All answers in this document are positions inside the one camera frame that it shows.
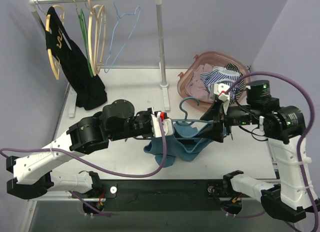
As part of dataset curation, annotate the light blue wire hanger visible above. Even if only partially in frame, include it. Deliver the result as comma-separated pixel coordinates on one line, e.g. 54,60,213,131
103,0,141,74

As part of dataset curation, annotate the cream wooden hanger with garment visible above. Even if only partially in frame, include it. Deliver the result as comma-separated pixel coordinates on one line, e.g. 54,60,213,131
45,5,65,80

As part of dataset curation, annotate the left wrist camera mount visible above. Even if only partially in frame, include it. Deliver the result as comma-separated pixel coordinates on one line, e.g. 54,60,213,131
151,111,174,138

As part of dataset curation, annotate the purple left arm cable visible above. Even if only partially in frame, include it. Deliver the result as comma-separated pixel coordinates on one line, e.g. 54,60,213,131
0,116,167,217

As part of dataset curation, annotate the black hanging garment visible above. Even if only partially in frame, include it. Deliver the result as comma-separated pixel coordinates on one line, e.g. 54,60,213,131
45,6,108,110

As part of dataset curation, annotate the teal plastic hanger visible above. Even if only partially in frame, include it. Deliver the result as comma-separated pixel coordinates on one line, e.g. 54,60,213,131
119,97,209,141

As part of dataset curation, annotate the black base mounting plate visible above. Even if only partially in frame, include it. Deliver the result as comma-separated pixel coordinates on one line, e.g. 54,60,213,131
82,179,253,214

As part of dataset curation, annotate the white clothes rack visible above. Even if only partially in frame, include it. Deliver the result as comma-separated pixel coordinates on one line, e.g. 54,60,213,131
23,0,171,112

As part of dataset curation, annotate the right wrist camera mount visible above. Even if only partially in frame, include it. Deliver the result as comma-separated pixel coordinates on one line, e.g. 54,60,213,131
209,83,230,114

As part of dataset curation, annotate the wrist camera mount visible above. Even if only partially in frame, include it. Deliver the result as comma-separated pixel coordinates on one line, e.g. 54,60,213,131
209,83,230,114
151,111,174,138

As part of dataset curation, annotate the blue white striped garment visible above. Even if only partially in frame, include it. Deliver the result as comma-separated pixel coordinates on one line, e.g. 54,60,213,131
200,66,224,92

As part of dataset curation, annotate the beige wooden hanger front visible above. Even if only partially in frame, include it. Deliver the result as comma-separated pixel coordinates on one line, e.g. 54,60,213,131
87,5,100,76

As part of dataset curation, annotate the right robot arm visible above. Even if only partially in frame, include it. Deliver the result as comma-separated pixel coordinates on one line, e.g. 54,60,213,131
199,80,320,223

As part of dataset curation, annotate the teal tank top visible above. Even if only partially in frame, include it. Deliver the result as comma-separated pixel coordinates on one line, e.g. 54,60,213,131
143,123,213,168

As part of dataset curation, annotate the black white striped garment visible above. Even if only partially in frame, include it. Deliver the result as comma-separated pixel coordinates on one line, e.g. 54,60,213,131
220,63,245,104

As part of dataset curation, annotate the pale pink garment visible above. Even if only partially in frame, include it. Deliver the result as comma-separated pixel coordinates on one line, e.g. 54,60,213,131
185,64,213,104

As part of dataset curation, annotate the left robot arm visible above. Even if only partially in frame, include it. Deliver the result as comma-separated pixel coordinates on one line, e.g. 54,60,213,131
6,99,166,199

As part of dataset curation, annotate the green thin hanger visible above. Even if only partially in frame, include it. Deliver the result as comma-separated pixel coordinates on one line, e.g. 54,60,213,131
73,0,96,77

